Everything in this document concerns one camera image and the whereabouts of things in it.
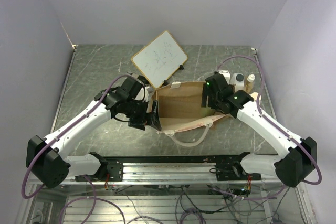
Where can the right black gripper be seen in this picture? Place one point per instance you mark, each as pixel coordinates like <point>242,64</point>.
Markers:
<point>207,94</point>

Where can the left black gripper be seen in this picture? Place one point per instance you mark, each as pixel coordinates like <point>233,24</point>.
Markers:
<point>146,118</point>

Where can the white square bottle black cap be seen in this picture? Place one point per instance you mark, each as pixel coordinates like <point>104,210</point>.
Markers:
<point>237,81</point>

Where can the clear yellow liquid bottle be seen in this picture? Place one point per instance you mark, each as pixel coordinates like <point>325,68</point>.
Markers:
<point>249,83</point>

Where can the cream bottle peach cap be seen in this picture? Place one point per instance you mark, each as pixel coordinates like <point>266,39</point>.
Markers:
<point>254,95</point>

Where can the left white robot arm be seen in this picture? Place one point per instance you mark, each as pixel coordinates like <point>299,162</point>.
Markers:
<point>48,158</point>

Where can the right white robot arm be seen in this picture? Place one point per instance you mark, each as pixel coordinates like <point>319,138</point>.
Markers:
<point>296,157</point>

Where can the black and silver stapler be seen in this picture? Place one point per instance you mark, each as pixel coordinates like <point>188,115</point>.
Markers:
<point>134,74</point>

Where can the small yellow-framed whiteboard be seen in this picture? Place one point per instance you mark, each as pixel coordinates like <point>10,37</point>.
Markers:
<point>160,59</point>

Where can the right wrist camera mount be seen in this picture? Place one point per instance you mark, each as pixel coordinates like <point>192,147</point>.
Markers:
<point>225,73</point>

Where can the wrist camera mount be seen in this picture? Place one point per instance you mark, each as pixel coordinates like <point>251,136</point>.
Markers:
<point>225,73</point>
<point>147,93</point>

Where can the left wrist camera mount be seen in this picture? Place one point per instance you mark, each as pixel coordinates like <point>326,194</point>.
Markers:
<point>147,93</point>

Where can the aluminium mounting rail frame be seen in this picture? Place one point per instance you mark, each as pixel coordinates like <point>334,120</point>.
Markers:
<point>171,169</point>

